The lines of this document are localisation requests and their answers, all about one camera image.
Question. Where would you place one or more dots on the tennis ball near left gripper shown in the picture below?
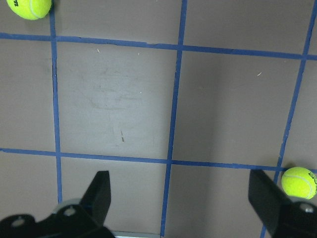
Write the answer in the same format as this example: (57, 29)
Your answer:
(299, 182)

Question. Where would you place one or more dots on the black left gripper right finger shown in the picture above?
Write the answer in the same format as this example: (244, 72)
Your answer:
(282, 215)

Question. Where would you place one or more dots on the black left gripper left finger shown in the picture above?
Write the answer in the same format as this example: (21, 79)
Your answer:
(75, 218)

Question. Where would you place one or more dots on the tennis ball centre table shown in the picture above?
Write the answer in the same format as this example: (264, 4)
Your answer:
(30, 9)

